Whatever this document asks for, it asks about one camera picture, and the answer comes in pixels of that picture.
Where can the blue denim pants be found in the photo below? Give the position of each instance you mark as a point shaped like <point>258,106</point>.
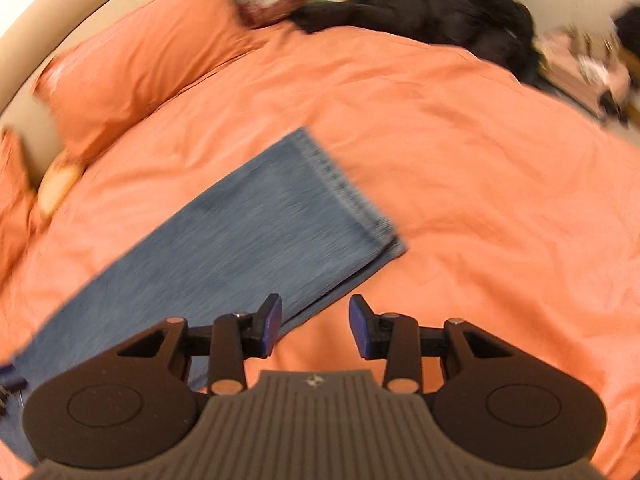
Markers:
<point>225,240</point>

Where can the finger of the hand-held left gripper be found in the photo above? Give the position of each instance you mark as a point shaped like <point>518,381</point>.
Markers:
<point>14,384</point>

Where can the yellow cushion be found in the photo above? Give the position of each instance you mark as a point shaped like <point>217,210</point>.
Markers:
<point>57,187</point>

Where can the pink bag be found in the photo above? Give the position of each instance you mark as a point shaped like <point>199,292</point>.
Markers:
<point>582,72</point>

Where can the orange pillow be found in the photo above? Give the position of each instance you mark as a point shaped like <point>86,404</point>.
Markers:
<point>140,55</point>
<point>11,205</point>

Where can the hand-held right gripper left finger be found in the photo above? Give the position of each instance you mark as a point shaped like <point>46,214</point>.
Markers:
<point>272,326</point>

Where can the black cloth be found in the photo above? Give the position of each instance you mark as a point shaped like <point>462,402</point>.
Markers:
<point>430,10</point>

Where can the bed with orange sheet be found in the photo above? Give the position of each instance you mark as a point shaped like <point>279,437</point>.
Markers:
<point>475,160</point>

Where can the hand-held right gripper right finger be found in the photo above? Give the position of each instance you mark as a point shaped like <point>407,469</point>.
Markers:
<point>358,326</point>

